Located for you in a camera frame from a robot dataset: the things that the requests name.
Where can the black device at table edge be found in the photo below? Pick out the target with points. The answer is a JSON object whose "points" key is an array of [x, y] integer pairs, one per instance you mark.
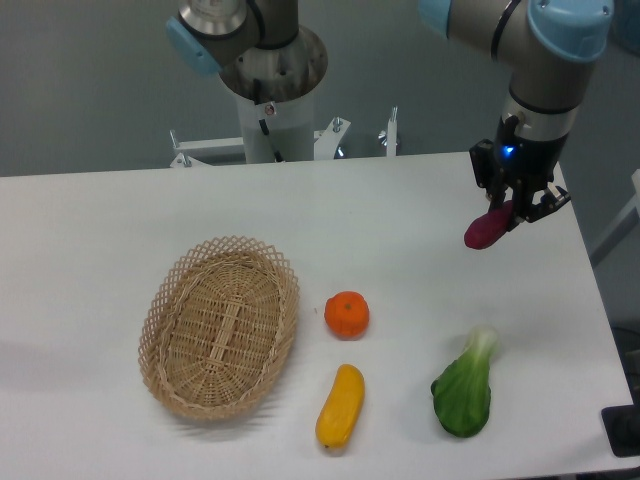
{"points": [[622, 428]]}

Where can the woven wicker basket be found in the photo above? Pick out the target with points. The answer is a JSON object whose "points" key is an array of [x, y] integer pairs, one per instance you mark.
{"points": [[220, 328]]}

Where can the white metal mounting frame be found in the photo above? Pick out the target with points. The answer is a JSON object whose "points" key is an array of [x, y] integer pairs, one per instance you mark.
{"points": [[328, 145]]}

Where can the green bok choy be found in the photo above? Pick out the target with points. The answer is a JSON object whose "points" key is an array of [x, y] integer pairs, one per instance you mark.
{"points": [[461, 394]]}

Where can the orange tangerine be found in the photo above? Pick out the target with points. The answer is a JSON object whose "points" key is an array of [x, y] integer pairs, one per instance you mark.
{"points": [[347, 314]]}

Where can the purple sweet potato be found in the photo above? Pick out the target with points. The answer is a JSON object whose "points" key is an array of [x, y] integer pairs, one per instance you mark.
{"points": [[487, 229]]}

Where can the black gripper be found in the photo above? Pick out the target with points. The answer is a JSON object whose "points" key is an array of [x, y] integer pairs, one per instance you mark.
{"points": [[498, 164]]}

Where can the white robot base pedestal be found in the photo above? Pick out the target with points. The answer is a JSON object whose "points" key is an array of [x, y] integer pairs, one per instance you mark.
{"points": [[275, 125]]}

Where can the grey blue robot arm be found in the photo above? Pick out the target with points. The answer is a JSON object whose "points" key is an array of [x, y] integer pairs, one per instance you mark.
{"points": [[261, 51]]}

